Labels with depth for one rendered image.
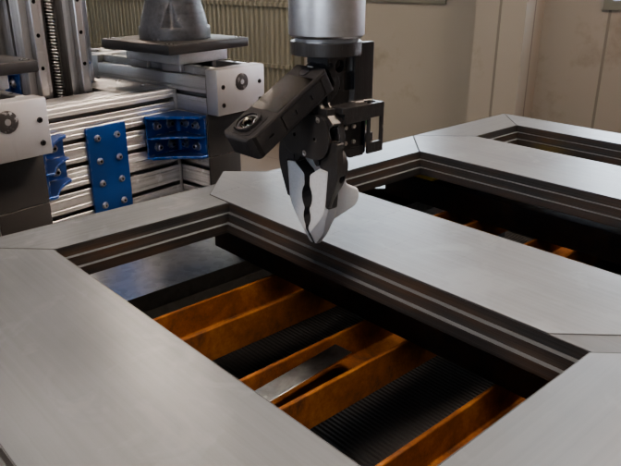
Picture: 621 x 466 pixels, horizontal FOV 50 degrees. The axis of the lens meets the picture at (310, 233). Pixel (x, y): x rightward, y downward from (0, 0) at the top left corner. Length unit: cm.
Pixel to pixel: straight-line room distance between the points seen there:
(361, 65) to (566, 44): 357
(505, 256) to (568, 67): 344
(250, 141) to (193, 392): 23
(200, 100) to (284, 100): 76
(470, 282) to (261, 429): 33
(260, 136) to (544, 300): 34
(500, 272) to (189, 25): 90
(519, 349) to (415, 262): 18
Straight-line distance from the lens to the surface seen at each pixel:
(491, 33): 413
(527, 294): 76
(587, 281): 81
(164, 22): 147
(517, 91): 410
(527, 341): 70
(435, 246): 86
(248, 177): 113
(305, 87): 65
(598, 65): 419
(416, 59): 467
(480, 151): 133
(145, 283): 118
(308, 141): 69
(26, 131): 113
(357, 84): 71
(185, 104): 144
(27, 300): 77
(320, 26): 66
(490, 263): 82
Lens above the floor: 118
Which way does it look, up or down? 22 degrees down
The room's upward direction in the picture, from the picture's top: straight up
